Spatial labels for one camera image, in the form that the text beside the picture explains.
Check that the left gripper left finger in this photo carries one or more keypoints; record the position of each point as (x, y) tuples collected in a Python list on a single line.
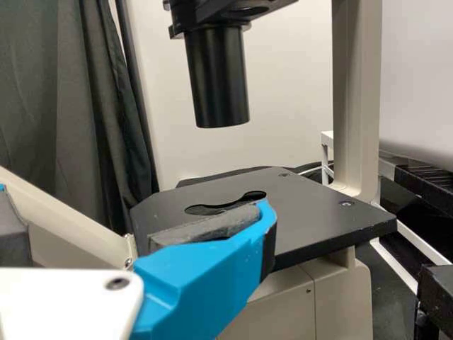
[(12, 241)]

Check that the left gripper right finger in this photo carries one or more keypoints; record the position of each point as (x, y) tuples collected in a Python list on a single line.
[(198, 283)]

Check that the cream microscope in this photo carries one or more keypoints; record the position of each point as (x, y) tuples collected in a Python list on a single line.
[(219, 71)]

